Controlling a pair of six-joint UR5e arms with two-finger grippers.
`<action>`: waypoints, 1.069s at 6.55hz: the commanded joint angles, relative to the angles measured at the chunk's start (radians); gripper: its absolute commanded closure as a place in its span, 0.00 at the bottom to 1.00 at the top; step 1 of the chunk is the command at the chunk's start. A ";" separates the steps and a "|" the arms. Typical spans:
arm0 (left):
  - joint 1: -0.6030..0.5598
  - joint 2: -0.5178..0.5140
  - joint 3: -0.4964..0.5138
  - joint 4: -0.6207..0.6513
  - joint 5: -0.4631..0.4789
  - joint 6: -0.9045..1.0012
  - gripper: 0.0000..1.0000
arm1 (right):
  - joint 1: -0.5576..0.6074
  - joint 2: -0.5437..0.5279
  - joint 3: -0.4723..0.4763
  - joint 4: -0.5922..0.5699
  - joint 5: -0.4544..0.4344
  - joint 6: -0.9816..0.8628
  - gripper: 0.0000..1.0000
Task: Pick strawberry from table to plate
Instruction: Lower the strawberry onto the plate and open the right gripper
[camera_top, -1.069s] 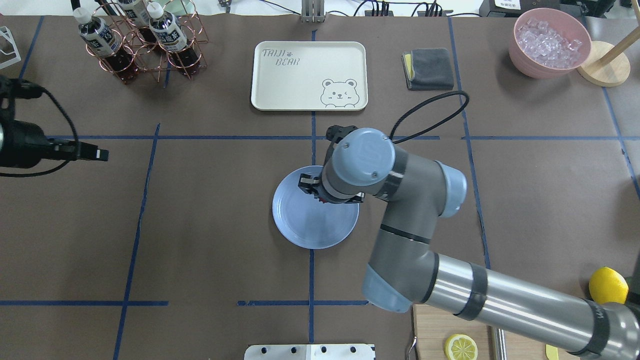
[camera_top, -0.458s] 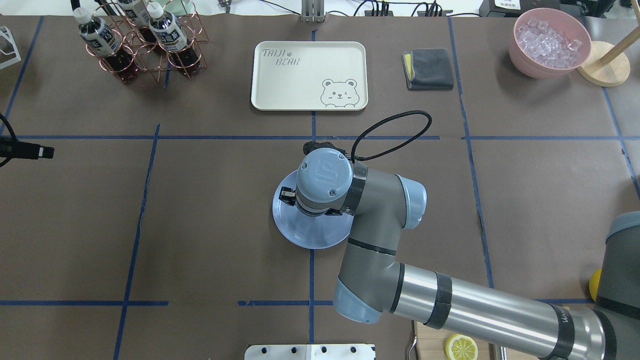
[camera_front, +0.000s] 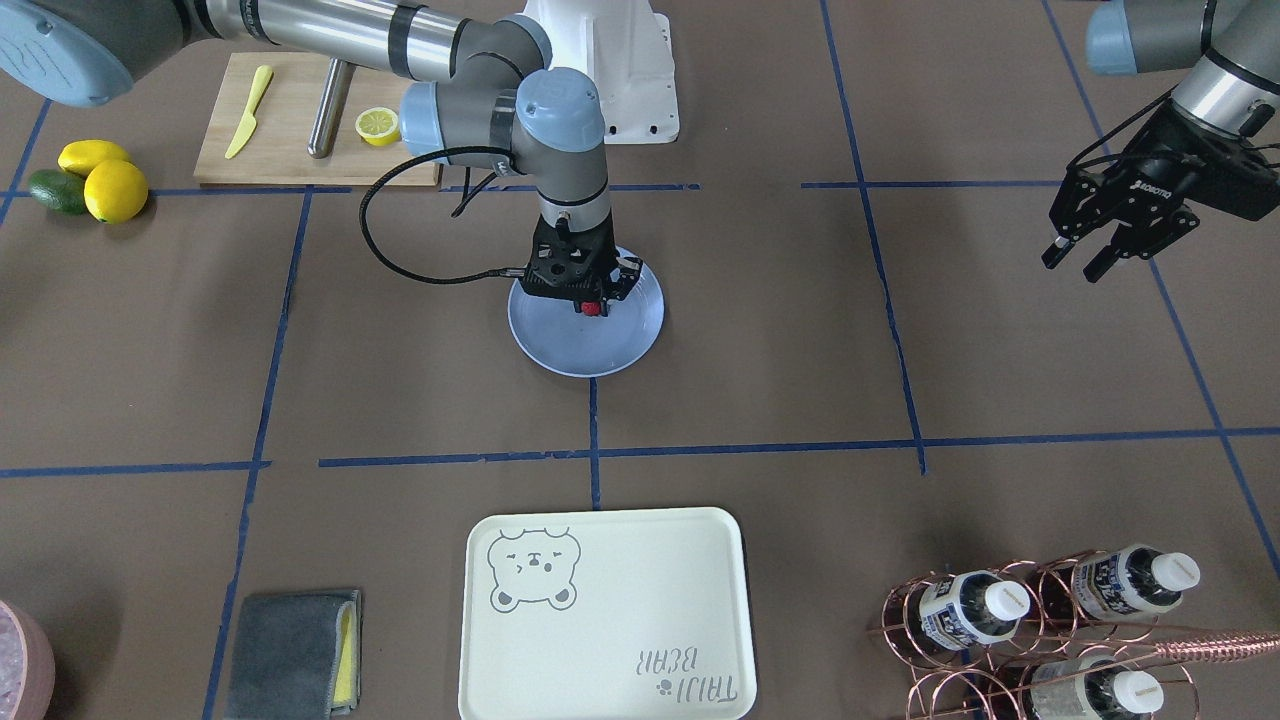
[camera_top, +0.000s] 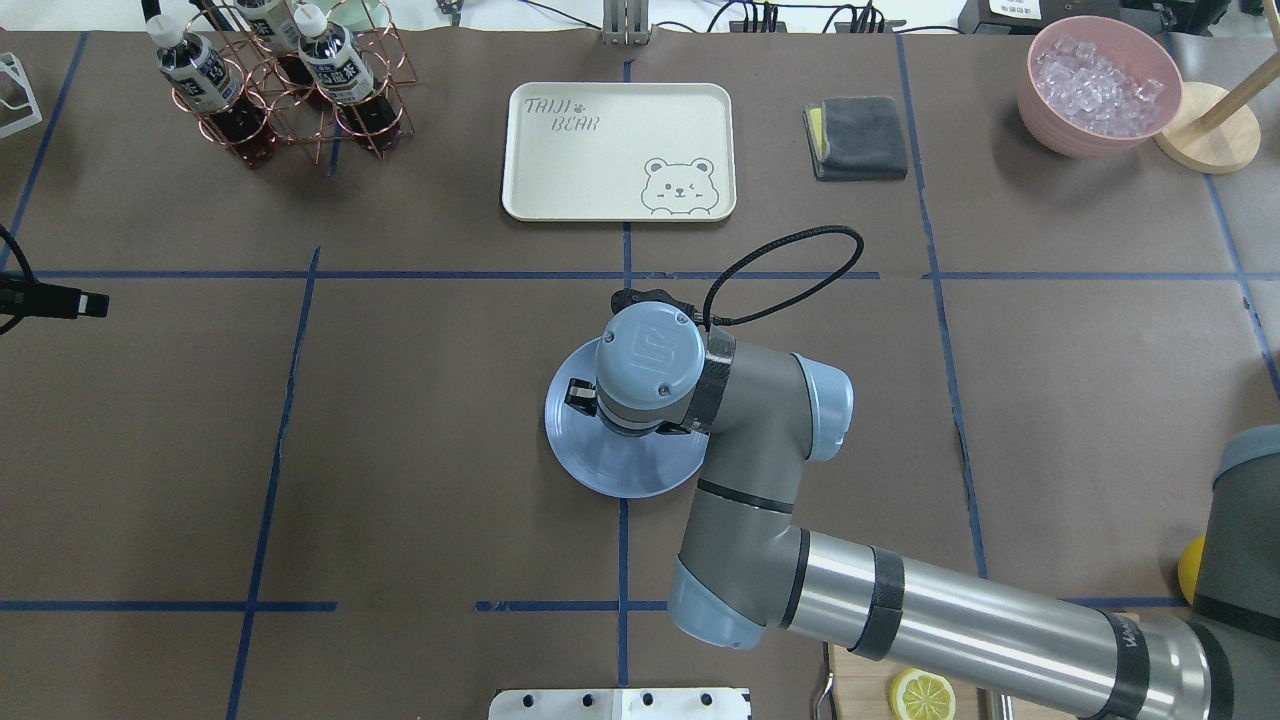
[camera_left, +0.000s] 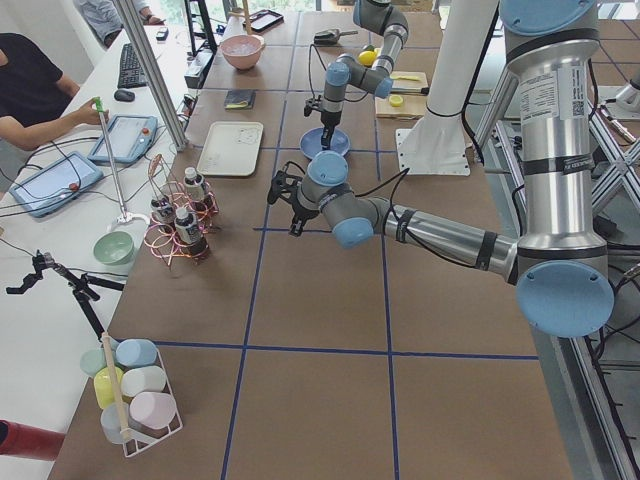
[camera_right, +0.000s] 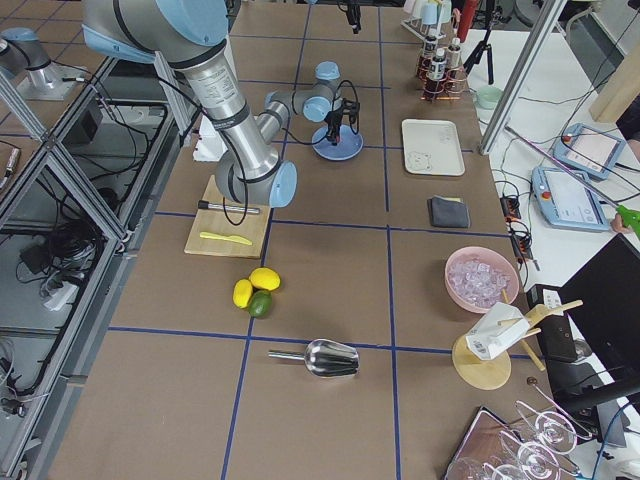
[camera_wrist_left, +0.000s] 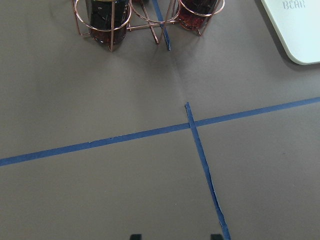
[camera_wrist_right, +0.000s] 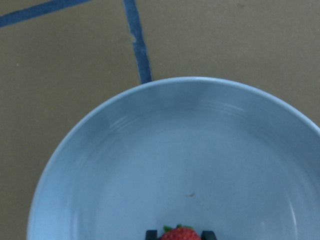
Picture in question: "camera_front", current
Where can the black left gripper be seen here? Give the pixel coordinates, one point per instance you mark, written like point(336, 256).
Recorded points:
point(1152, 185)

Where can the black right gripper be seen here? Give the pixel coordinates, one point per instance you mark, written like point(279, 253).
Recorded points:
point(627, 279)

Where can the blue round plate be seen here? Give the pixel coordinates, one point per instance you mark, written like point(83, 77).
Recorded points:
point(553, 335)

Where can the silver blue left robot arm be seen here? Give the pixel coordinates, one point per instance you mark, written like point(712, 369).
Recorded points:
point(1227, 49)

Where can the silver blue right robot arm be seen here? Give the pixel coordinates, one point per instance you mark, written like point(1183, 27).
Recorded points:
point(481, 95)

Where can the half lemon slice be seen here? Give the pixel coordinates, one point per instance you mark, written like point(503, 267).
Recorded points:
point(378, 127)

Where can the cream bear tray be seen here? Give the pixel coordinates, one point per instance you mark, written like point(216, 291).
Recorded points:
point(624, 614)

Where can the steel cylinder tool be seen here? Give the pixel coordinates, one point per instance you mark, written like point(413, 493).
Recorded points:
point(331, 105)

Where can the wooden cutting board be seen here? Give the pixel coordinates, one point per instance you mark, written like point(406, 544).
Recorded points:
point(277, 153)

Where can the bottle with white cap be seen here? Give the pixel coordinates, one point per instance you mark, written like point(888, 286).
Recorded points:
point(978, 607)

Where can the yellow plastic knife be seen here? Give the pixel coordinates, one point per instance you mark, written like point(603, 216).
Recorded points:
point(247, 123)

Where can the grey folded cloth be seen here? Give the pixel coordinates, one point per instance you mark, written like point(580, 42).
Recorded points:
point(297, 655)

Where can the yellow lemon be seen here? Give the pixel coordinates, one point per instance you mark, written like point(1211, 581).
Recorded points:
point(115, 191)
point(82, 156)

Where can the green lime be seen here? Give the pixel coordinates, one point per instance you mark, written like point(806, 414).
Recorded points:
point(58, 190)

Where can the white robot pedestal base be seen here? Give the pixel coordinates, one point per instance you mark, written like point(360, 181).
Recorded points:
point(625, 48)

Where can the copper wire bottle rack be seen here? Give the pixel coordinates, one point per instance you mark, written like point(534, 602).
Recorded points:
point(994, 682)

